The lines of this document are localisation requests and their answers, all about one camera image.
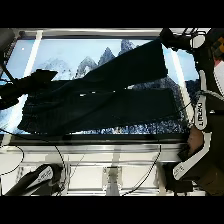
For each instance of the silver frame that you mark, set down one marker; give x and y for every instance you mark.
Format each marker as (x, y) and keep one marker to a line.
(112, 181)

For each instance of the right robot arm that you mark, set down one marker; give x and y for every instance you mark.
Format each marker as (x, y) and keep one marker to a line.
(200, 113)

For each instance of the black pants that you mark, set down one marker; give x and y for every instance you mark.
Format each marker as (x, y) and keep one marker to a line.
(100, 106)

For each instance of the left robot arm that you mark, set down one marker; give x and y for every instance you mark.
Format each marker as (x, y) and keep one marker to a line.
(20, 87)

